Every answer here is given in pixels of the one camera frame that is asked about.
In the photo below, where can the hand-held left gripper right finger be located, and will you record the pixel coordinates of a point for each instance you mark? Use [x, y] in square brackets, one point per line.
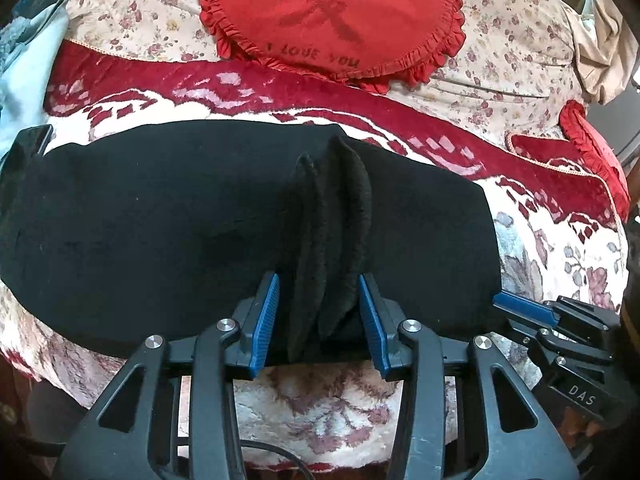
[372, 325]

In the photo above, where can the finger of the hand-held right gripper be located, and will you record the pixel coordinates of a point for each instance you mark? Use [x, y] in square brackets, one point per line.
[525, 308]
[542, 335]

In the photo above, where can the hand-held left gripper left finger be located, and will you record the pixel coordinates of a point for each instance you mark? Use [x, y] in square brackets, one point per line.
[265, 325]

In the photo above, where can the black pants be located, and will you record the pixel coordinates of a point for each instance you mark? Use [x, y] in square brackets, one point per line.
[150, 235]

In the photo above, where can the red and white patterned blanket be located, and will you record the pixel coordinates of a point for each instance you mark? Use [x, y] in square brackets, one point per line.
[550, 250]

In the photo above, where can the floral bedsheet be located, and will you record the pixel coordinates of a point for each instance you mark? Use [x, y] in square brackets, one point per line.
[510, 50]

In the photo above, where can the beige cloth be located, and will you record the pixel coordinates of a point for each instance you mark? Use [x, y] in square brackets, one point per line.
[600, 55]

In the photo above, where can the round red ruffled pillow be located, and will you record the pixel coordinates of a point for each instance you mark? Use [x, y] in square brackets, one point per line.
[350, 25]

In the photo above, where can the light blue cloth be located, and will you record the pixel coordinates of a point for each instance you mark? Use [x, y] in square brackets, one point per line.
[30, 70]

